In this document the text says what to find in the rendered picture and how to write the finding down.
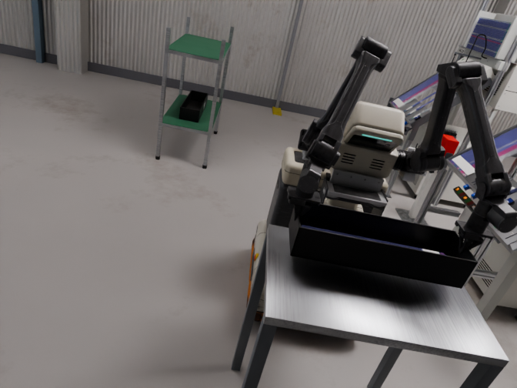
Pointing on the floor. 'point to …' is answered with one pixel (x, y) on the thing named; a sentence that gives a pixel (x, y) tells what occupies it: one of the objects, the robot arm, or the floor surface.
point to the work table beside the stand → (363, 313)
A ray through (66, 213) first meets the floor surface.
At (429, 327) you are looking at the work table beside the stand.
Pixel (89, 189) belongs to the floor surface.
